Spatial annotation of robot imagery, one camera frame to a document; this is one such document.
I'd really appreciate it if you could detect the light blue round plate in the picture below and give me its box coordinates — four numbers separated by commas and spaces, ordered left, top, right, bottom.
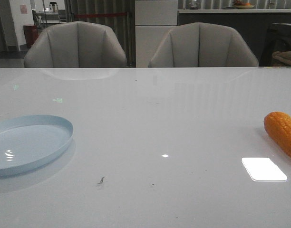
0, 114, 74, 177

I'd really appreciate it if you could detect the orange plastic corn cob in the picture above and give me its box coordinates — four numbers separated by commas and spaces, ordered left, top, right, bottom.
264, 112, 291, 158

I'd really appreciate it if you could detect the tan cushion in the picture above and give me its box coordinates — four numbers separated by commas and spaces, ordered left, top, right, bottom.
272, 51, 291, 67

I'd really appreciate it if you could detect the white cabinet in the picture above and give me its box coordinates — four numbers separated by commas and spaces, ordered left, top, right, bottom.
135, 0, 178, 68

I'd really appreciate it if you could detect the beige chair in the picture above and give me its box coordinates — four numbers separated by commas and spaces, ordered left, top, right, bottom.
148, 22, 258, 68
24, 21, 127, 68

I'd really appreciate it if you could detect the red barrier belt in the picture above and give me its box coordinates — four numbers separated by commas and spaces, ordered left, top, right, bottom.
74, 12, 127, 19

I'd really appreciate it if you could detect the fruit bowl on counter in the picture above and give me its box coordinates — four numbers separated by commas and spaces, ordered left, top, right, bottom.
233, 0, 254, 9

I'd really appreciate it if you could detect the beige chair on left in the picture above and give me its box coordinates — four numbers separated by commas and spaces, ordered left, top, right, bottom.
24, 21, 127, 68

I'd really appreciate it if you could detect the beige chair on right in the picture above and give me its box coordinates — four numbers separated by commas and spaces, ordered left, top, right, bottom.
148, 22, 258, 68

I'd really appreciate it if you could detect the red trash bin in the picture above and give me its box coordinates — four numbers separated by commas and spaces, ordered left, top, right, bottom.
23, 24, 39, 48

